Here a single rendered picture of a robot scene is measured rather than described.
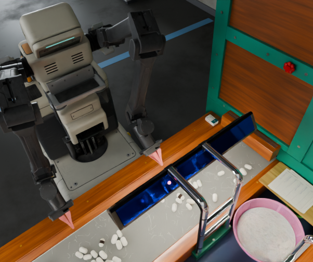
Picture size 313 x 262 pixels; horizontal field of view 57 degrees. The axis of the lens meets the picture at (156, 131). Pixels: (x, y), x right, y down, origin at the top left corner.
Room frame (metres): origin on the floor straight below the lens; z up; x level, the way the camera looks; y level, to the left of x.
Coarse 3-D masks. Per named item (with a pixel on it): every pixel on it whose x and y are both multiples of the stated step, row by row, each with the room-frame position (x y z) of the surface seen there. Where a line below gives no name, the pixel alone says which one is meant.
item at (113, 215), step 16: (224, 128) 0.66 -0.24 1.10; (240, 128) 0.66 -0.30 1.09; (256, 128) 0.69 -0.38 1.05; (224, 144) 0.61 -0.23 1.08; (192, 160) 0.54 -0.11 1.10; (208, 160) 0.56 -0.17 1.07; (160, 176) 0.48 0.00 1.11; (192, 176) 0.51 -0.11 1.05; (144, 192) 0.43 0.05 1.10; (160, 192) 0.45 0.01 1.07; (112, 208) 0.39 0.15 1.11; (128, 208) 0.39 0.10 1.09; (144, 208) 0.40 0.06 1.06; (128, 224) 0.36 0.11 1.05
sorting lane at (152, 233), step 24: (240, 144) 0.86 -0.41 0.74; (216, 168) 0.73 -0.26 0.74; (216, 192) 0.60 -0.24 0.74; (144, 216) 0.52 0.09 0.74; (168, 216) 0.51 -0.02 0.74; (192, 216) 0.50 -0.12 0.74; (72, 240) 0.45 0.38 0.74; (96, 240) 0.44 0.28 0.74; (120, 240) 0.43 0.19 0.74; (144, 240) 0.42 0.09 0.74; (168, 240) 0.42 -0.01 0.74
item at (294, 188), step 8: (280, 176) 0.63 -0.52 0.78; (288, 176) 0.63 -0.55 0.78; (296, 176) 0.62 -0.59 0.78; (272, 184) 0.60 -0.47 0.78; (280, 184) 0.59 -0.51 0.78; (288, 184) 0.59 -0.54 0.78; (296, 184) 0.59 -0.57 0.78; (304, 184) 0.58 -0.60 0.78; (280, 192) 0.56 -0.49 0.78; (288, 192) 0.55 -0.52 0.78; (296, 192) 0.55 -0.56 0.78; (304, 192) 0.54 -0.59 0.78; (312, 192) 0.54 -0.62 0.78; (288, 200) 0.52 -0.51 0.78; (296, 200) 0.51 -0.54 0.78; (304, 200) 0.51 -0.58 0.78; (312, 200) 0.51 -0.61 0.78; (296, 208) 0.48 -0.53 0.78; (304, 208) 0.48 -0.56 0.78
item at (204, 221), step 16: (208, 144) 0.58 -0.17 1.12; (224, 160) 0.51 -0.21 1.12; (176, 176) 0.47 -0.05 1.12; (240, 176) 0.46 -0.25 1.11; (192, 192) 0.41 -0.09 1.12; (208, 208) 0.37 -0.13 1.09; (224, 208) 0.42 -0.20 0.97; (208, 224) 0.38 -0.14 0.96; (224, 224) 0.45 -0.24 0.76; (208, 240) 0.41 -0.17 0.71; (192, 256) 0.36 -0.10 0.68
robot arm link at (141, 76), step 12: (132, 48) 0.78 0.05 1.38; (144, 60) 0.78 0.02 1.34; (144, 72) 0.79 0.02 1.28; (132, 84) 0.85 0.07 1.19; (144, 84) 0.80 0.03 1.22; (132, 96) 0.84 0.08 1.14; (144, 96) 0.82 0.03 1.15; (132, 108) 0.83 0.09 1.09; (144, 108) 0.84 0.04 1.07; (132, 120) 0.83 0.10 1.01
